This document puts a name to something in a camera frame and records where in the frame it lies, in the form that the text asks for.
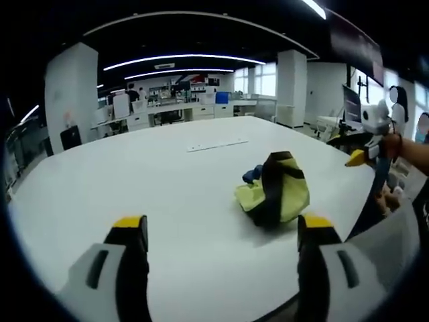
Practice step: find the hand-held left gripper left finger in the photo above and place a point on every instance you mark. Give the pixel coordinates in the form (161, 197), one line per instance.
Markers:
(110, 268)

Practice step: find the black bag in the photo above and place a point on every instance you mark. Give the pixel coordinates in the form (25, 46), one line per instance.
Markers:
(70, 137)

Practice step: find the long ceiling light strip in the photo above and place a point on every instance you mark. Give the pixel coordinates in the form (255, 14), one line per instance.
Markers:
(177, 72)
(184, 57)
(315, 7)

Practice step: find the black monitor stand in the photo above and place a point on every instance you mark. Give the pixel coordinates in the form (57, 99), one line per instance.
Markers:
(363, 87)

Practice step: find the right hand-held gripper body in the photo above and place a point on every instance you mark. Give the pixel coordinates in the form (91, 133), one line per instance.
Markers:
(373, 117)

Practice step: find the yellow-green garment with black stripes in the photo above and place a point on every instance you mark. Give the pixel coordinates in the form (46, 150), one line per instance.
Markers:
(288, 191)

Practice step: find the computer monitor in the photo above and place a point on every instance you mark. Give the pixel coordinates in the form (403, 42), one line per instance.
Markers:
(352, 107)

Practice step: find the glass railing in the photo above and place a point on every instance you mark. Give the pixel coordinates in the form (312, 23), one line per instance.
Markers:
(23, 151)

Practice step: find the person's grey clothing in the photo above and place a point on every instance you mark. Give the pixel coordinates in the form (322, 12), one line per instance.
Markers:
(388, 234)

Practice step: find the white storage bin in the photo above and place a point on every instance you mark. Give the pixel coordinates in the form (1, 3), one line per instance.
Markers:
(207, 99)

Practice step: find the white counter desk row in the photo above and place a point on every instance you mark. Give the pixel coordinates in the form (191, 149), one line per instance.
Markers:
(187, 112)

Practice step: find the person's right hand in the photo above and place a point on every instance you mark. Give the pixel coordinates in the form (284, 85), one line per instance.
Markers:
(388, 147)

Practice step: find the ceiling air vent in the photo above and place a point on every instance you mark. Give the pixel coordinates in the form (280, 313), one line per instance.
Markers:
(164, 66)

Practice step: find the blue storage bin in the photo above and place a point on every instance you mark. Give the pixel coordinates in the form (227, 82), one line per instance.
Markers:
(222, 98)

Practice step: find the dark hanging banner screen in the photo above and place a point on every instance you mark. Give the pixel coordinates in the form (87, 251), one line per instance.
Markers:
(358, 50)

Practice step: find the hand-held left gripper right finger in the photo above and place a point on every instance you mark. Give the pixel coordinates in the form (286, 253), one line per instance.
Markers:
(325, 268)

